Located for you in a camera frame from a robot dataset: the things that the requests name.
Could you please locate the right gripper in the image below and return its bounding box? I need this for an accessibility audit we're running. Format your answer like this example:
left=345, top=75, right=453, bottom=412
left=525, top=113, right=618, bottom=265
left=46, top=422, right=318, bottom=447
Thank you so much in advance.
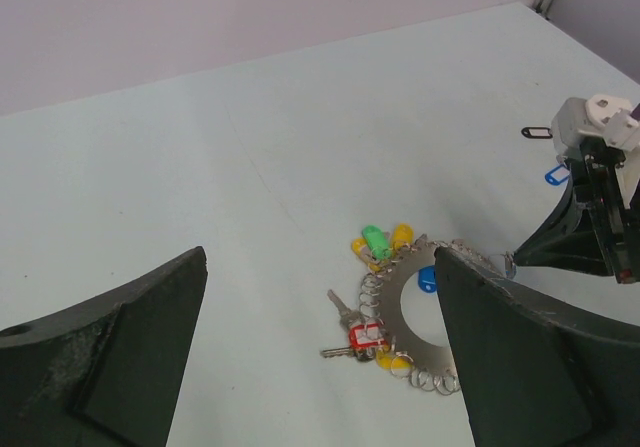
left=513, top=137, right=639, bottom=284

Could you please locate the green key tag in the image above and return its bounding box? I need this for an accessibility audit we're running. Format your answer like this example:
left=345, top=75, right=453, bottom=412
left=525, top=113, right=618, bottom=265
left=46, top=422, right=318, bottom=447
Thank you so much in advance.
left=362, top=225, right=392, bottom=261

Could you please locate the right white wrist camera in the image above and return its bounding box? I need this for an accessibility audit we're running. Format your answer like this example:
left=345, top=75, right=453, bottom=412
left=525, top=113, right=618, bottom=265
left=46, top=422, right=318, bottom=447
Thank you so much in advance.
left=551, top=94, right=639, bottom=209

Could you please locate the black tag key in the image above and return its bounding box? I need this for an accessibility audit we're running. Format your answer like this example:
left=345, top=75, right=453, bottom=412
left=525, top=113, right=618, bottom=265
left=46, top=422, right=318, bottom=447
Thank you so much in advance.
left=521, top=126, right=553, bottom=140

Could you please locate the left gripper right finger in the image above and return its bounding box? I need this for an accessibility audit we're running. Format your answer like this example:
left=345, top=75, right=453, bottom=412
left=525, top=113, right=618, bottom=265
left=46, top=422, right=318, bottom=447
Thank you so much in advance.
left=435, top=248, right=639, bottom=446

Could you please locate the red key tag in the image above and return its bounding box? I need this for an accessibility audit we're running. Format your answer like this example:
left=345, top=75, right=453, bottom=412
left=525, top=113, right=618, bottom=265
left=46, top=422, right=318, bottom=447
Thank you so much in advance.
left=348, top=322, right=388, bottom=351

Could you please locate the yellow key tag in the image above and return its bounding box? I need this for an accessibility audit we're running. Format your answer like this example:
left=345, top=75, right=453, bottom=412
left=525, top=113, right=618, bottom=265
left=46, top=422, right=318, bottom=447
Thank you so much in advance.
left=390, top=223, right=414, bottom=252

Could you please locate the blue tag key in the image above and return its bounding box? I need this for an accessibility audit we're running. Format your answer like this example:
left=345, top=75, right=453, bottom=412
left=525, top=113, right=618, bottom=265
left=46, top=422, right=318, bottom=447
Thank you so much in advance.
left=544, top=156, right=571, bottom=187
left=417, top=265, right=437, bottom=294

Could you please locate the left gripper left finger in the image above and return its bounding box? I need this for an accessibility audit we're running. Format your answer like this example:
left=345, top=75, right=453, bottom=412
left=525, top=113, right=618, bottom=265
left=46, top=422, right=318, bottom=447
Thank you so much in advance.
left=1, top=247, right=208, bottom=446

